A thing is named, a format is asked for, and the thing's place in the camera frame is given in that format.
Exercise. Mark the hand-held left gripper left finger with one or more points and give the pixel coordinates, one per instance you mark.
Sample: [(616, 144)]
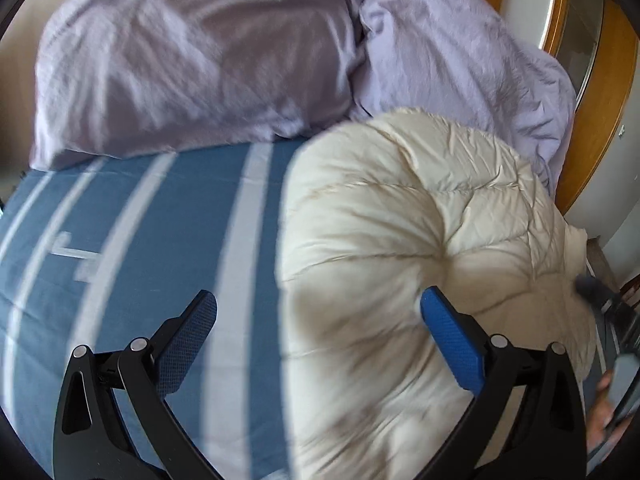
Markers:
[(190, 340)]

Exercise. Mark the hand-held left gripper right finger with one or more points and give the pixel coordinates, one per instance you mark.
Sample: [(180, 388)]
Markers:
[(450, 340)]

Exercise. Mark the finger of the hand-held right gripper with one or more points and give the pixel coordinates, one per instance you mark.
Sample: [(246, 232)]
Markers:
[(590, 287)]

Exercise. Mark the cream quilted puffer jacket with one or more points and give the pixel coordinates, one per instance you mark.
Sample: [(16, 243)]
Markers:
[(400, 220)]

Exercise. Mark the person's right hand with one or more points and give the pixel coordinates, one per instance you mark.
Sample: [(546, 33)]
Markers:
[(598, 420)]

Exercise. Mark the blue striped bed sheet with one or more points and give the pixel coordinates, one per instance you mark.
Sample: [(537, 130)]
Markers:
[(150, 240)]

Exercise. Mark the wooden headboard cabinet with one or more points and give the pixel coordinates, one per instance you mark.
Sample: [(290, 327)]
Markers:
[(600, 135)]

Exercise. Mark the lavender pillow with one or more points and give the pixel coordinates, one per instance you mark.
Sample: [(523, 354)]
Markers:
[(190, 60), (460, 50)]

